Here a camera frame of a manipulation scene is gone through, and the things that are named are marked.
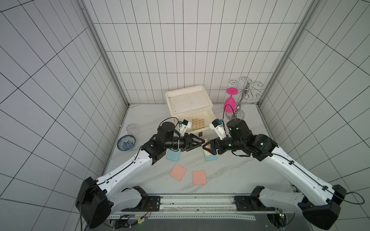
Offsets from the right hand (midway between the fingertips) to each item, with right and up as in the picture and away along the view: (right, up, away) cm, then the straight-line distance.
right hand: (202, 147), depth 67 cm
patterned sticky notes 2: (+2, +1, -3) cm, 4 cm away
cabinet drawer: (+2, +6, +10) cm, 12 cm away
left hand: (-1, +1, 0) cm, 1 cm away
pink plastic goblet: (+22, +25, +27) cm, 43 cm away
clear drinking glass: (-44, +5, +28) cm, 52 cm away
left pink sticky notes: (-13, -19, +17) cm, 29 cm away
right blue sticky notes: (+7, -12, +23) cm, 27 cm away
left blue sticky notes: (-16, -11, +23) cm, 30 cm away
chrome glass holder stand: (+33, +30, +26) cm, 51 cm away
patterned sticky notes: (-1, +10, +20) cm, 23 cm away
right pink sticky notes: (0, -21, +15) cm, 26 cm away
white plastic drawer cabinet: (-3, +20, +19) cm, 28 cm away
